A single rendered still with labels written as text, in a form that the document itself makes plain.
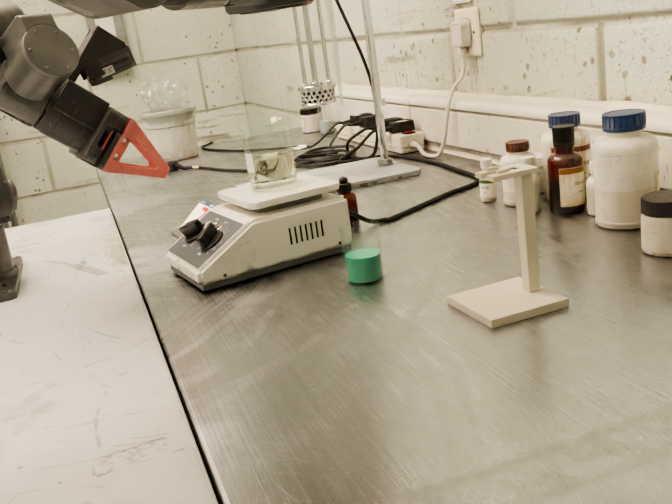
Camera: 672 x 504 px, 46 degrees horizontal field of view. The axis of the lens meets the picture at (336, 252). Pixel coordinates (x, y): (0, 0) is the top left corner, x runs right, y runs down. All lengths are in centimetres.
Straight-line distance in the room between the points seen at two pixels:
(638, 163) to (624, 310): 26
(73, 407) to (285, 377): 17
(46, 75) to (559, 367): 56
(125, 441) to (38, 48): 42
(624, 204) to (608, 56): 30
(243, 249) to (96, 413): 31
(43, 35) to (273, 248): 33
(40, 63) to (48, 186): 255
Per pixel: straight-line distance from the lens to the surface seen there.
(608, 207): 95
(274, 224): 91
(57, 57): 86
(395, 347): 67
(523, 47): 135
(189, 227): 96
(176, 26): 339
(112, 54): 94
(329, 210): 94
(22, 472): 61
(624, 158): 93
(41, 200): 340
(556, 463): 50
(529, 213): 73
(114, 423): 64
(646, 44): 112
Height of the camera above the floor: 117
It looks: 16 degrees down
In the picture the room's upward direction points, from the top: 8 degrees counter-clockwise
